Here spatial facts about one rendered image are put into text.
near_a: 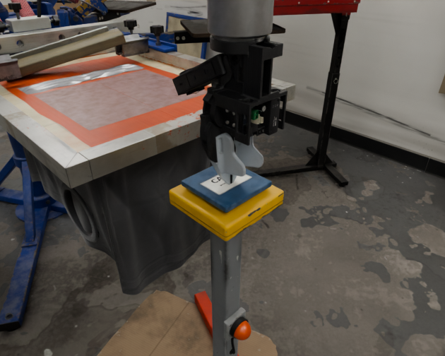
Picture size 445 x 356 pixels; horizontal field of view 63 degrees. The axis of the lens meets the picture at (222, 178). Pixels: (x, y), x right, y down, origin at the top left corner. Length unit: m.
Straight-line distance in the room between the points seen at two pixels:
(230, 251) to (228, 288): 0.09
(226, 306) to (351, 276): 1.18
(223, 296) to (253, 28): 0.46
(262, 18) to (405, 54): 2.26
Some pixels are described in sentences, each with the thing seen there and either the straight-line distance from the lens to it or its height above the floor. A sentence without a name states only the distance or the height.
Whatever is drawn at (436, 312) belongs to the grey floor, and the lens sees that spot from 1.83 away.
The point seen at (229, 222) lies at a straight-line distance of 0.50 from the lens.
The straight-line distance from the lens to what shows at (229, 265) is 0.64.
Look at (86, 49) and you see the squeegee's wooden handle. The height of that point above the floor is 1.02.
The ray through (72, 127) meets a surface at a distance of 0.83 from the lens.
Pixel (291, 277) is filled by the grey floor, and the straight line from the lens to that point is 1.75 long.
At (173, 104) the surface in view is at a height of 0.95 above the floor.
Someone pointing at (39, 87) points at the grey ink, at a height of 0.96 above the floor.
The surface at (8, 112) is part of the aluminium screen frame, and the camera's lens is 0.87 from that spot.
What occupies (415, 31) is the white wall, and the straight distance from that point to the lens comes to 2.63.
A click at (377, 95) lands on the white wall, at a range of 2.77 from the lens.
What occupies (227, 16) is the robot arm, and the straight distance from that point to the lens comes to 0.42.
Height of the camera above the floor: 1.27
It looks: 32 degrees down
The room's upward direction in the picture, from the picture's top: straight up
